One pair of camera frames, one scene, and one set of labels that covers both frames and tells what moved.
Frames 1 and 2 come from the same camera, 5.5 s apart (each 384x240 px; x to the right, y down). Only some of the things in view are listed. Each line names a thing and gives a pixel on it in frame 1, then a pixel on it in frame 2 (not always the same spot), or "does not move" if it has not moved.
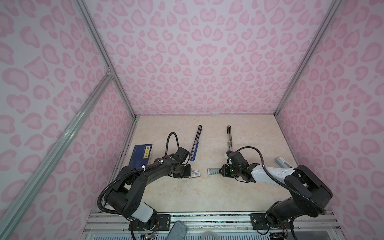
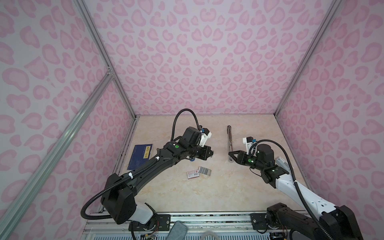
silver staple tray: [213, 171] -> [204, 170]
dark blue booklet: [140, 155] does not move
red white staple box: [195, 173] does not move
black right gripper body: [230, 171] -> [253, 161]
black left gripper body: [185, 171] -> [196, 150]
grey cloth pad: [178, 232] does not move
